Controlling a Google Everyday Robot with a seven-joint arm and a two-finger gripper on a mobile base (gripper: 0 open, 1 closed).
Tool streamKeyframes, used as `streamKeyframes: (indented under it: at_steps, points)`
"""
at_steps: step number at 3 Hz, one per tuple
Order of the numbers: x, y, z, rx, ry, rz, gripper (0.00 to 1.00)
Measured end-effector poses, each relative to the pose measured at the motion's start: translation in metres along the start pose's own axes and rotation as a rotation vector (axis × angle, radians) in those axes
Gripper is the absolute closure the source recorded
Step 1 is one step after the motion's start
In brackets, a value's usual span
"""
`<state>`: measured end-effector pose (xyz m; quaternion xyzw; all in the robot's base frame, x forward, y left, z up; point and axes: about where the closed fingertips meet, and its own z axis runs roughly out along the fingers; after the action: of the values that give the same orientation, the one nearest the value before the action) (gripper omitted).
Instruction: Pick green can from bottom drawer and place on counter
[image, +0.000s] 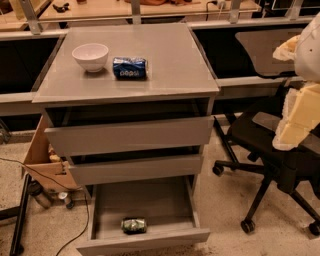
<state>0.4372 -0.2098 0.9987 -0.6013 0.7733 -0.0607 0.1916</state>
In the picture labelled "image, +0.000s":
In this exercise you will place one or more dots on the brown cardboard box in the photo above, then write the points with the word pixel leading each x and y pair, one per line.
pixel 43 165

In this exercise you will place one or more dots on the grey drawer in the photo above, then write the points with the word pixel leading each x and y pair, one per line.
pixel 149 168
pixel 166 204
pixel 133 136

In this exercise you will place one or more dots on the black stand leg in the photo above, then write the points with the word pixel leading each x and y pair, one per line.
pixel 19 213

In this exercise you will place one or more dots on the green soda can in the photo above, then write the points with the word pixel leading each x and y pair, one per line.
pixel 134 225

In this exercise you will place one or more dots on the grey top drawer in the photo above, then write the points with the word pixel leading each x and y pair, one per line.
pixel 133 136

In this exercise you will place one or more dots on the small can on floor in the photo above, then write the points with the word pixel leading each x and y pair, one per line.
pixel 66 198

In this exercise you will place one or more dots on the black office chair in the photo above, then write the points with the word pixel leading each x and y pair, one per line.
pixel 255 130

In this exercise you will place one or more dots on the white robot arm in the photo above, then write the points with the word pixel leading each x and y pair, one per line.
pixel 307 53

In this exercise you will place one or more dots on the grey bottom drawer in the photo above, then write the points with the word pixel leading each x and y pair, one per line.
pixel 166 204

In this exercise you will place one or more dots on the grey middle drawer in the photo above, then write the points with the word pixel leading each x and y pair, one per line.
pixel 149 168

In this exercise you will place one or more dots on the blue pepsi can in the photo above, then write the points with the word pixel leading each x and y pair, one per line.
pixel 129 67

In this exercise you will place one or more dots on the grey drawer cabinet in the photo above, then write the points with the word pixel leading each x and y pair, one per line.
pixel 129 107

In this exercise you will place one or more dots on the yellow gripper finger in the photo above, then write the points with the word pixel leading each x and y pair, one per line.
pixel 286 51
pixel 300 114

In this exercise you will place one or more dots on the metal bottle on floor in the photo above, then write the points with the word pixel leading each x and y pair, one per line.
pixel 36 190

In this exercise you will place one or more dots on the white bowl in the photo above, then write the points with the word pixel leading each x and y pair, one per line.
pixel 92 57

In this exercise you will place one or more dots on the black tool on table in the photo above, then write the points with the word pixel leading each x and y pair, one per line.
pixel 61 9

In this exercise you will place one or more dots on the wooden back table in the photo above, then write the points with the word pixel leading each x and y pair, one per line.
pixel 94 10

